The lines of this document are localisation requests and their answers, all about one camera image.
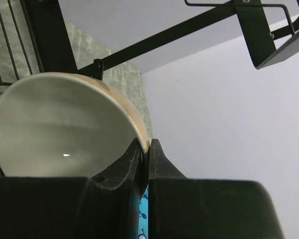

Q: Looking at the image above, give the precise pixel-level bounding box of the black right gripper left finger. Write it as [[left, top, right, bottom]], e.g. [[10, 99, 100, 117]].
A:
[[92, 138, 143, 239]]

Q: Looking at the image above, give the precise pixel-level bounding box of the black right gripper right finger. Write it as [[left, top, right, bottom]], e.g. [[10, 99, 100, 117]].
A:
[[148, 138, 186, 239]]

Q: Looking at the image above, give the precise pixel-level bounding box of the beige bowl white inside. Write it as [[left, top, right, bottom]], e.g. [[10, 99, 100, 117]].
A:
[[0, 71, 150, 178]]

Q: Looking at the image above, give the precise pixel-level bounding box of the black two-tier dish rack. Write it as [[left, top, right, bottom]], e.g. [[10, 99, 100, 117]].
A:
[[20, 0, 299, 79]]

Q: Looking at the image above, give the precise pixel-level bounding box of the blue shark print cloth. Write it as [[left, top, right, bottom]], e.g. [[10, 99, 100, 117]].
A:
[[138, 187, 149, 239]]

